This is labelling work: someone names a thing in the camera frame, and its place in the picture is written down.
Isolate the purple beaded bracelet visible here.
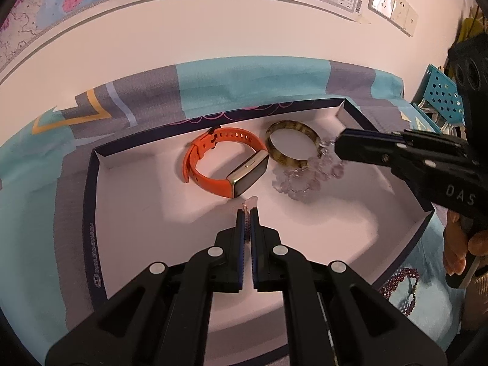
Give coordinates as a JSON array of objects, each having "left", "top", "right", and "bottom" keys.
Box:
[{"left": 379, "top": 267, "right": 420, "bottom": 317}]

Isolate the blue perforated plastic basket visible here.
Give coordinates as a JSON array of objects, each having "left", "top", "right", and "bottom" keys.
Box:
[{"left": 412, "top": 64, "right": 468, "bottom": 130}]

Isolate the teal and grey printed blanket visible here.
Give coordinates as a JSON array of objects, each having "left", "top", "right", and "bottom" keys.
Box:
[{"left": 0, "top": 58, "right": 468, "bottom": 366}]

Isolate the person's right hand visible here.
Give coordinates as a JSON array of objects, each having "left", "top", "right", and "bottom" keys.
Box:
[{"left": 442, "top": 210, "right": 488, "bottom": 277}]

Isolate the tortoiseshell bangle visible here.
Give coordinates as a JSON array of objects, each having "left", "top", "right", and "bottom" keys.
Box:
[{"left": 265, "top": 120, "right": 325, "bottom": 169}]

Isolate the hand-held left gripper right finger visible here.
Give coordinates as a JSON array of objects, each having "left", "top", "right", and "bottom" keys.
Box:
[{"left": 249, "top": 206, "right": 447, "bottom": 366}]

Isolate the white tray with dark rim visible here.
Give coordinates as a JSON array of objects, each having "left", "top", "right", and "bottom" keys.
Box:
[{"left": 82, "top": 97, "right": 435, "bottom": 363}]

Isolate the yellow green cloth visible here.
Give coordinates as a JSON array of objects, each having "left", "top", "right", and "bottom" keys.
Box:
[{"left": 455, "top": 5, "right": 488, "bottom": 48}]

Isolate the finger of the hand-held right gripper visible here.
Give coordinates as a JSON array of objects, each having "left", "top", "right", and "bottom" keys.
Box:
[
  {"left": 343, "top": 128, "right": 473, "bottom": 154},
  {"left": 334, "top": 133, "right": 439, "bottom": 199}
]

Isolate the clear crystal bead bracelet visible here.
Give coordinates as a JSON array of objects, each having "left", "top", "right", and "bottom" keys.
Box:
[{"left": 271, "top": 137, "right": 346, "bottom": 203}]

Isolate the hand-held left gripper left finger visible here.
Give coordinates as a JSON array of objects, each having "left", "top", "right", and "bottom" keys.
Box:
[{"left": 45, "top": 209, "right": 247, "bottom": 366}]

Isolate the orange strap smartwatch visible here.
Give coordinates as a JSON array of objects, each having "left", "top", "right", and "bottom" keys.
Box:
[{"left": 182, "top": 125, "right": 270, "bottom": 199}]

